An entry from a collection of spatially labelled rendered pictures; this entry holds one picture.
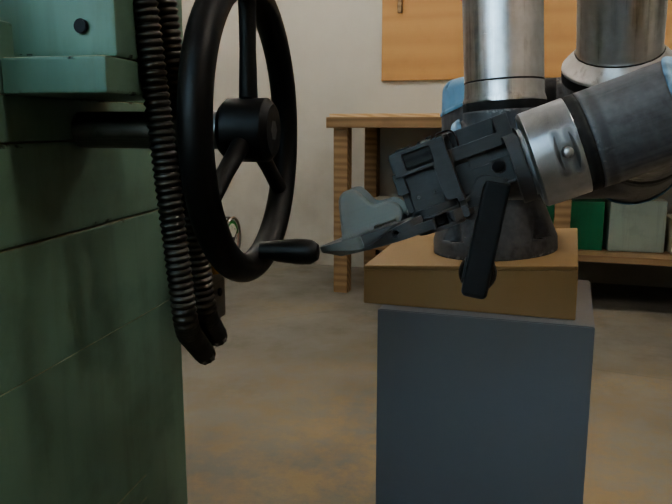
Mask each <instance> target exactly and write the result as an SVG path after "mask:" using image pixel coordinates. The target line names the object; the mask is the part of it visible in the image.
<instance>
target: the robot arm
mask: <svg viewBox="0 0 672 504"><path fill-rule="evenodd" d="M667 7H668V0H577V26H576V49H575V50H574V51H573V52H572V53H571V54H570V55H569V56H568V57H567V58H566V59H565V60H564V61H563V63H562V67H561V77H557V78H545V77H544V0H462V16H463V59H464V77H460V78H456V79H453V80H451V81H449V82H448V83H447V84H446V85H445V86H444V88H443V92H442V113H441V115H440V116H441V117H442V118H441V119H442V131H441V132H438V133H436V134H435V135H434V137H433V138H432V137H431V136H428V137H425V140H422V141H419V142H417V145H415V146H413V147H410V146H407V147H404V148H402V149H399V150H396V151H395V153H394V154H391V155H389V156H388V157H389V160H388V161H389V164H390V166H391V169H392V172H393V174H395V175H393V176H392V179H393V182H394V184H395V187H396V190H397V193H398V195H399V196H403V199H404V201H403V200H402V199H401V198H398V197H390V198H387V199H384V200H377V199H375V198H374V197H373V196H372V195H371V194H370V193H369V192H368V191H367V190H365V189H364V188H363V187H361V186H356V187H353V188H351V189H349V190H347V191H345V192H343V193H342V194H341V195H340V197H339V212H340V222H341V232H342V237H341V238H339V239H336V240H334V241H331V242H329V243H327V244H324V245H322V246H321V247H320V249H321V251H322V253H326V254H332V255H337V256H345V255H349V254H354V253H358V252H362V251H366V250H371V249H374V248H378V247H381V246H385V245H389V244H392V243H395V242H399V241H402V240H405V239H408V238H411V237H414V236H416V235H420V236H423V235H428V234H432V233H435V235H434V239H433V243H434V253H435V254H437V255H439V256H442V257H445V258H450V259H456V260H463V261H462V262H461V264H460V266H459V271H458V274H459V279H460V281H461V283H462V289H461V292H462V294H463V295H464V296H467V297H472V298H477V299H484V298H486V297H487V293H488V289H489V288H490V287H491V286H492V285H493V284H494V282H495V280H496V277H497V268H496V265H495V263H494V261H513V260H523V259H530V258H536V257H541V256H545V255H548V254H551V253H553V252H555V251H556V250H557V249H558V240H557V232H556V230H555V227H554V225H553V222H552V220H551V217H550V215H549V212H548V210H547V207H546V205H547V206H551V205H554V204H557V203H560V202H563V201H566V200H569V199H603V198H605V199H607V200H609V201H612V202H615V203H618V204H624V205H636V204H642V203H645V202H649V201H651V200H654V199H656V198H658V197H659V196H661V195H663V194H664V193H665V192H667V191H668V190H669V189H670V188H671V187H672V50H671V49H670V48H668V47H667V46H666V45H665V44H664V42H665V30H666V19H667ZM440 134H442V136H439V137H437V135H440ZM436 137H437V138H436ZM407 210H408V213H407Z"/></svg>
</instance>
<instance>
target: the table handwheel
mask: <svg viewBox="0 0 672 504"><path fill-rule="evenodd" d="M236 1H237V0H195V2H194V4H193V7H192V9H191V12H190V15H189V18H188V21H187V25H186V29H185V33H184V37H183V42H182V48H181V54H180V61H179V69H178V80H177V98H176V120H171V121H172V122H173V123H174V126H173V127H172V129H174V131H175V133H174V134H173V136H174V137H175V138H176V140H175V141H174V143H175V144H177V147H178V158H179V167H180V175H181V181H182V187H183V193H184V197H185V202H186V206H187V210H188V214H189V218H190V221H191V224H192V227H193V230H194V233H195V236H196V238H197V240H198V243H199V245H200V247H201V249H202V251H203V253H204V254H205V256H206V258H207V259H208V261H209V262H210V264H211V265H212V266H213V267H214V269H215V270H216V271H217V272H218V273H220V274H221V275H222V276H224V277H225V278H227V279H229V280H232V281H235V282H250V281H253V280H255V279H257V278H259V277H260V276H261V275H263V274H264V273H265V272H266V271H267V270H268V269H269V267H270V266H271V264H272V263H273V261H272V260H267V259H260V258H259V254H258V248H259V244H260V242H266V241H274V240H283V239H284V236H285V233H286V229H287V225H288V221H289V217H290V212H291V206H292V200H293V194H294V186H295V176H296V164H297V104H296V91H295V81H294V73H293V66H292V59H291V54H290V48H289V44H288V39H287V35H286V31H285V27H284V23H283V20H282V17H281V14H280V11H279V8H278V6H277V4H276V1H275V0H238V20H239V98H227V99H225V100H224V101H223V103H222V104H221V105H220V106H219V108H218V110H217V111H213V100H214V82H215V71H216V63H217V57H218V51H219V45H220V41H221V37H222V33H223V29H224V26H225V23H226V20H227V17H228V15H229V12H230V10H231V8H232V6H233V5H234V3H235V2H236ZM256 28H257V31H258V34H259V37H260V40H261V44H262V47H263V51H264V55H265V60H266V65H267V71H268V77H269V84H270V92H271V100H270V99H269V98H258V89H257V62H256ZM146 117H147V114H146V113H145V112H144V111H85V112H77V113H76V114H75V116H74V117H73V120H72V125H71V130H72V136H73V139H74V141H75V143H76V144H77V145H78V146H79V147H80V148H139V149H149V147H150V146H151V143H149V141H148V140H149V138H150V136H149V135H148V134H147V133H148V131H149V129H148V128H147V127H146V126H147V124H148V123H149V122H147V121H146ZM214 149H218V150H219V152H220V153H221V154H222V155H223V158H222V160H221V162H220V164H219V166H218V168H217V169H216V163H215V152H214ZM242 162H257V164H258V166H259V167H260V169H261V170H262V172H263V174H264V176H265V178H266V180H267V182H268V184H269V193H268V198H267V203H266V208H265V212H264V216H263V220H262V223H261V226H260V229H259V231H258V234H257V236H256V238H255V240H254V242H253V244H252V245H251V247H250V248H249V249H248V251H246V252H245V253H243V252H242V251H241V250H240V249H239V248H238V246H237V244H236V243H235V241H234V239H233V237H232V234H231V232H230V229H229V227H228V224H227V220H226V217H225V214H224V210H223V206H222V201H221V200H222V198H223V196H224V194H225V192H226V190H227V188H228V186H229V184H230V182H231V180H232V178H233V176H234V175H235V173H236V171H237V170H238V168H239V166H240V164H241V163H242Z"/></svg>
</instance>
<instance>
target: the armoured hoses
mask: <svg viewBox="0 0 672 504"><path fill-rule="evenodd" d="M133 5H134V7H135V9H134V14H135V19H134V20H135V22H136V26H135V28H136V31H137V33H136V37H137V39H138V40H137V45H138V47H139V48H138V50H137V51H138V54H139V55H140V56H139V57H138V61H139V62H140V65H139V68H140V69H141V70H142V71H141V72H140V75H141V77H142V80H141V83H142V84H143V85H144V86H143V87H142V91H143V92H144V95H143V98H144V99H145V100H146V101H145V102H144V104H143V105H144V106H145V107H146V109H145V111H144V112H145V113H146V114H147V117H146V121H147V122H149V123H148V124H147V126H146V127H147V128H148V129H149V131H148V133H147V134H148V135H149V136H150V138H149V140H148V141H149V143H151V146H150V147H149V149H150V150H151V151H152V153H151V154H150V156H151V157H152V158H153V160H152V162H151V163H152V164H153V165H154V167H153V169H152V170H153V171H154V172H155V174H154V176H153V177H154V179H156V181H155V182H154V184H155V186H156V187H157V188H156V189H155V191H156V193H157V194H158V195H157V196H156V199H157V200H158V201H159V202H158V203H157V206H158V207H159V210H158V213H159V214H160V217H159V220H160V221H161V223H160V227H161V228H162V230H161V234H162V235H163V237H162V241H163V242H164V243H163V245H162V246H163V248H164V249H165V250H164V252H163V253H164V255H165V256H166V257H165V258H164V260H165V262H167V263H166V265H165V267H166V268H167V269H168V270H167V271H166V274H167V275H168V277H167V281H168V282H169V284H168V288H169V289H170V290H169V294H170V295H171V297H170V301H171V302H172V303H171V305H170V306H171V308H172V311H171V313H172V315H173V317H172V320H173V322H174V323H173V325H174V330H175V333H176V336H177V338H178V340H179V342H180V343H181V344H182V345H183V346H184V347H185V348H186V350H187V351H188V352H189V353H190V354H191V355H192V356H193V358H194V359H195V360H196V361H198V362H199V363H200V364H203V365H207V364H209V363H211V362H212V361H214V360H215V355H216V352H215V348H214V346H217V347H218V346H220V345H223V344H224V343H225V342H226V341H227V336H228V335H227V330H226V328H225V327H224V325H223V323H222V321H221V319H220V317H219V314H218V310H217V305H216V303H217V302H216V300H215V297H216V296H215V294H214V292H215V290H214V288H213V286H214V283H213V282H212V280H213V277H212V276H211V274H212V273H213V272H212V270H211V269H210V268H211V267H212V266H211V264H210V262H209V261H208V259H207V258H206V256H205V254H204V253H203V251H202V249H201V247H200V245H199V243H198V240H197V238H196V236H195V233H194V230H193V227H192V224H191V221H190V218H189V214H188V210H187V206H186V202H185V197H184V193H183V187H182V181H181V175H180V167H179V158H178V147H177V144H175V143H174V141H175V140H176V138H175V137H174V136H173V134H174V133H175V131H174V129H172V127H173V126H174V123H173V122H172V121H171V120H176V98H177V80H178V69H179V61H180V54H181V48H182V45H181V44H180V43H181V42H182V38H181V37H180V35H181V31H180V30H179V27H180V24H179V23H178V20H179V16H178V15H177V13H178V11H179V10H178V9H177V8H176V6H177V2H176V1H175V0H134V1H133Z"/></svg>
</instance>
